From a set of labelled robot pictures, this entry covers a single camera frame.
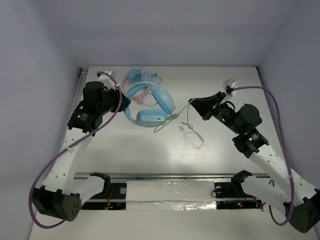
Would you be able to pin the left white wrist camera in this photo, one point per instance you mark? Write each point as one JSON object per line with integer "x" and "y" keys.
{"x": 103, "y": 76}

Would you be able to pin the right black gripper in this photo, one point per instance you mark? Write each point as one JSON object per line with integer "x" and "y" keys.
{"x": 204, "y": 105}

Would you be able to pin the light blue headphones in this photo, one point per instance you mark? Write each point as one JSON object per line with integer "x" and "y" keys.
{"x": 151, "y": 118}

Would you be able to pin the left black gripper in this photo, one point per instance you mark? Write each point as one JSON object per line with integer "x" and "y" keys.
{"x": 116, "y": 99}

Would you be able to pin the aluminium rail left side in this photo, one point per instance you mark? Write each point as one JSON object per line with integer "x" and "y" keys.
{"x": 80, "y": 85}

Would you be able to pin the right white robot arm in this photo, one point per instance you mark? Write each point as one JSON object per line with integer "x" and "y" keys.
{"x": 293, "y": 196}

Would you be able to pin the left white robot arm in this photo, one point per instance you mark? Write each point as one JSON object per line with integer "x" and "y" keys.
{"x": 53, "y": 193}

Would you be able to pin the pink cat-ear headphones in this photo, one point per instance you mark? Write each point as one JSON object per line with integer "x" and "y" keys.
{"x": 138, "y": 75}

